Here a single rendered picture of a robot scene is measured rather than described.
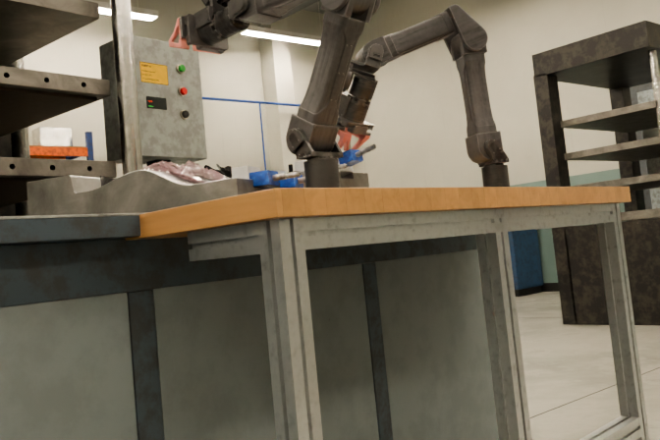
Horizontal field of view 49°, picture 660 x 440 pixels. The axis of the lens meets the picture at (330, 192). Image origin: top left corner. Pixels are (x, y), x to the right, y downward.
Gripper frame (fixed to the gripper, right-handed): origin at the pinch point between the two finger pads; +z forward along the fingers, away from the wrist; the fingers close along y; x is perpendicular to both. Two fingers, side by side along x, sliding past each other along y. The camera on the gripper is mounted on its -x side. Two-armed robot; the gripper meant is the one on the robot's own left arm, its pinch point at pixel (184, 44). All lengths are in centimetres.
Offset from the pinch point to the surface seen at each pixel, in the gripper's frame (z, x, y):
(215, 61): 611, -237, -501
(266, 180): -27.6, 35.2, 4.8
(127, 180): -4.5, 31.3, 19.9
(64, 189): 10.2, 30.6, 25.4
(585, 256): 108, 66, -417
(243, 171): -23.5, 32.8, 6.7
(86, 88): 65, -8, -12
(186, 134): 74, 2, -52
